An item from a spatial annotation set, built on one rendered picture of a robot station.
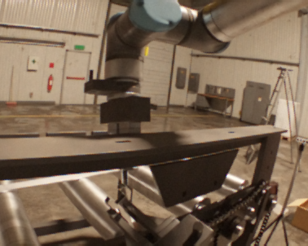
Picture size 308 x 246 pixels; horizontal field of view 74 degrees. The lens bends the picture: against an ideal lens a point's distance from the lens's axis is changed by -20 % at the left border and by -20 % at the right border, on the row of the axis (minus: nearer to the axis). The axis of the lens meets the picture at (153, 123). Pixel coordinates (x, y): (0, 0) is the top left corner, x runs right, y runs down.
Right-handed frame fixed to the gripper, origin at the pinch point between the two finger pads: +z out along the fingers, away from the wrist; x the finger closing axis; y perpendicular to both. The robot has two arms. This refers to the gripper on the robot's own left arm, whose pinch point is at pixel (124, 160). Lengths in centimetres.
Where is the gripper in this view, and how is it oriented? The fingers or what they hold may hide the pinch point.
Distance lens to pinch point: 55.5
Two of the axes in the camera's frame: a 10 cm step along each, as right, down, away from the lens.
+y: 7.5, 0.3, 6.6
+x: -6.6, 0.5, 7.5
